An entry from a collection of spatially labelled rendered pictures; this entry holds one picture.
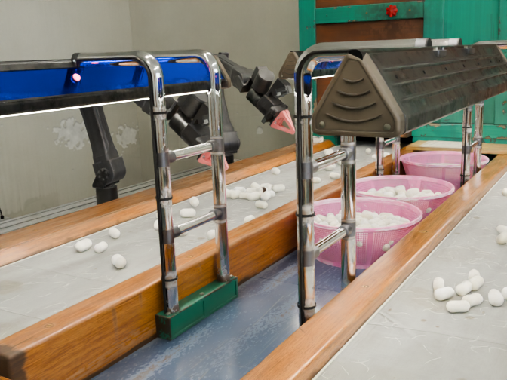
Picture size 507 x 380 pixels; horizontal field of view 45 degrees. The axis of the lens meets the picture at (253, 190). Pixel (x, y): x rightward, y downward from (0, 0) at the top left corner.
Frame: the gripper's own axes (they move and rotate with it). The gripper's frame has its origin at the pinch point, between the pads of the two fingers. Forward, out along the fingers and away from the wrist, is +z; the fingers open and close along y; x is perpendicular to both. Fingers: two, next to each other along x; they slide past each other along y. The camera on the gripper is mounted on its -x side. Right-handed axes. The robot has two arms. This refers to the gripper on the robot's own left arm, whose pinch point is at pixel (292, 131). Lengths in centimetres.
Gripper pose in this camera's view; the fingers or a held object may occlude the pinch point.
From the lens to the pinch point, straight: 201.8
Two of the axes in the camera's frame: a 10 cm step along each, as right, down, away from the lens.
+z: 6.7, 6.9, -2.5
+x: -5.3, 6.9, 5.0
